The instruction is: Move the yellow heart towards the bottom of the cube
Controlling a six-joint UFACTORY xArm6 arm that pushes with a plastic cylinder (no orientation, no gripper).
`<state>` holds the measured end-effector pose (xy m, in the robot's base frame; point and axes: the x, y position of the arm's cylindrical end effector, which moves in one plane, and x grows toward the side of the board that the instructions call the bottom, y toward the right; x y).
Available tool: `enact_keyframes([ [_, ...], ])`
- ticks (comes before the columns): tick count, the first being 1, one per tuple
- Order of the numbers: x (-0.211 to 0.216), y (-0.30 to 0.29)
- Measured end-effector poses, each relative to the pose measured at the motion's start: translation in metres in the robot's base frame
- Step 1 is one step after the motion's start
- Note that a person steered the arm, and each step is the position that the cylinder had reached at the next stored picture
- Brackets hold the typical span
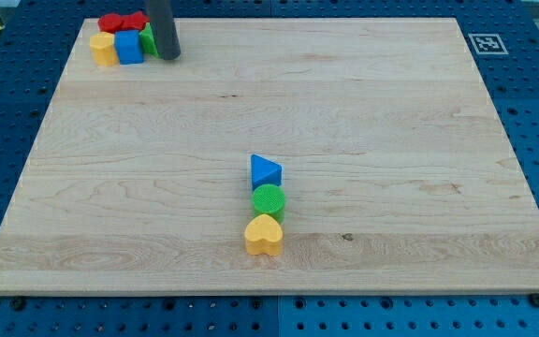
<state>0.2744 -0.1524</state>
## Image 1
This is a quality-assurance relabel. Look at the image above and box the white fiducial marker tag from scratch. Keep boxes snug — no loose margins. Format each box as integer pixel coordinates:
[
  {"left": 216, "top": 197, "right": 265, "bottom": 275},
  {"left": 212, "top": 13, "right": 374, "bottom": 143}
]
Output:
[{"left": 468, "top": 33, "right": 508, "bottom": 55}]

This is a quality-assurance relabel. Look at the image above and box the yellow rounded block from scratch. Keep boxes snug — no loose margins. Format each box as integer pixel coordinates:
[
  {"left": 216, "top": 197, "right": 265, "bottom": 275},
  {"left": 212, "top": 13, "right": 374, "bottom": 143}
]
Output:
[{"left": 89, "top": 32, "right": 119, "bottom": 66}]

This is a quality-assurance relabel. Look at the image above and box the blue triangle block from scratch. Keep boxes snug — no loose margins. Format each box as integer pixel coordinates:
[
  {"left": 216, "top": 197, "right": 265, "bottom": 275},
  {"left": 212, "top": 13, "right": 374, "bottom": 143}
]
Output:
[{"left": 251, "top": 154, "right": 283, "bottom": 191}]

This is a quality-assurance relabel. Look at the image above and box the blue cube block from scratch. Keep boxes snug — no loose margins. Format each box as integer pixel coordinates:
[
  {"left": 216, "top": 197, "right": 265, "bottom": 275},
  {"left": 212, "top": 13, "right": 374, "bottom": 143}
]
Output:
[{"left": 114, "top": 30, "right": 144, "bottom": 65}]

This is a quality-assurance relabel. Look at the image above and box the green block behind pusher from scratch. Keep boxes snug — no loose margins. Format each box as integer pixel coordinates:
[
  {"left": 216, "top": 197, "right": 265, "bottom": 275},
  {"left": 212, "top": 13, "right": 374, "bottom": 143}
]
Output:
[{"left": 138, "top": 22, "right": 159, "bottom": 58}]

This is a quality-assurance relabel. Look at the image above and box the green cylinder block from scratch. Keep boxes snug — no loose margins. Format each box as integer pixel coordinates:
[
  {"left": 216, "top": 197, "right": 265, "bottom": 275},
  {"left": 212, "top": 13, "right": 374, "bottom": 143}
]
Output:
[{"left": 252, "top": 183, "right": 286, "bottom": 223}]

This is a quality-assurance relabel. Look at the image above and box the black bolt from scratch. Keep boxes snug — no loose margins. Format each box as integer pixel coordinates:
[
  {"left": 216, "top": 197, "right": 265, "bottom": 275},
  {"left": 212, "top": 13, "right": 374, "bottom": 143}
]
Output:
[
  {"left": 528, "top": 293, "right": 539, "bottom": 308},
  {"left": 9, "top": 297, "right": 26, "bottom": 312}
]

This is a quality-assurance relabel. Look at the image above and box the black bolt right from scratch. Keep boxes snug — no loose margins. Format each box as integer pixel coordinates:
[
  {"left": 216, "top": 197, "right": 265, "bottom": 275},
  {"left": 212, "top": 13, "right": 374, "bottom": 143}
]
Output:
[{"left": 528, "top": 293, "right": 539, "bottom": 308}]

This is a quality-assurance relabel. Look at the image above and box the wooden board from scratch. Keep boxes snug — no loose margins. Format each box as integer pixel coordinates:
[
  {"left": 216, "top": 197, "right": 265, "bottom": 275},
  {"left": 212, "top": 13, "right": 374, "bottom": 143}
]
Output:
[{"left": 0, "top": 18, "right": 539, "bottom": 297}]

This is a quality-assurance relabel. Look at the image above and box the yellow heart block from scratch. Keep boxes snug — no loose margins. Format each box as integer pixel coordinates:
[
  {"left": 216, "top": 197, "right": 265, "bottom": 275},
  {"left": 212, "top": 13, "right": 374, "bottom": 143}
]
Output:
[{"left": 244, "top": 214, "right": 284, "bottom": 256}]

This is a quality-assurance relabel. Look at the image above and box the black bolt left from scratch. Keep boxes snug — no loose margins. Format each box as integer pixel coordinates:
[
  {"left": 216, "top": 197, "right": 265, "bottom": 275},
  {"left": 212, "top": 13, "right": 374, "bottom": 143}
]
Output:
[{"left": 9, "top": 297, "right": 26, "bottom": 312}]

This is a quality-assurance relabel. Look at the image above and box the red cylinder block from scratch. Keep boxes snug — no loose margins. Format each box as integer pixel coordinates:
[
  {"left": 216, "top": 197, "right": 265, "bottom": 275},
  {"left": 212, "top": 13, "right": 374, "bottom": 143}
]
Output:
[{"left": 97, "top": 13, "right": 124, "bottom": 34}]

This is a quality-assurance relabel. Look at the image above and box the red star block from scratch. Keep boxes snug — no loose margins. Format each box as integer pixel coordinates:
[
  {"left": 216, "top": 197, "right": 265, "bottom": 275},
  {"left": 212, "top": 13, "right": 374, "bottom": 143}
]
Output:
[{"left": 121, "top": 11, "right": 150, "bottom": 31}]

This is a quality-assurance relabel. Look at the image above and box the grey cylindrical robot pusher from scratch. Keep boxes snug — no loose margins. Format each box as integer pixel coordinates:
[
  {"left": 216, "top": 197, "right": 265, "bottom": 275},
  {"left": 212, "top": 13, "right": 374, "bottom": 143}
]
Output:
[{"left": 145, "top": 0, "right": 182, "bottom": 60}]

